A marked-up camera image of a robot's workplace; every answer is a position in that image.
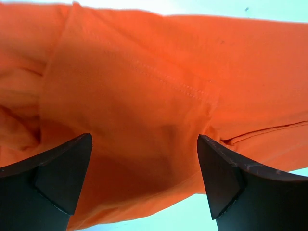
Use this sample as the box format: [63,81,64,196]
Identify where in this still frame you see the orange t shirt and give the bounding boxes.
[0,2,308,231]

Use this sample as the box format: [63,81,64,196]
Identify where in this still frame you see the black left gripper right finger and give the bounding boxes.
[197,135,308,231]

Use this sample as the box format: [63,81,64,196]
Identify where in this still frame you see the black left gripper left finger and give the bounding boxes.
[0,133,92,231]

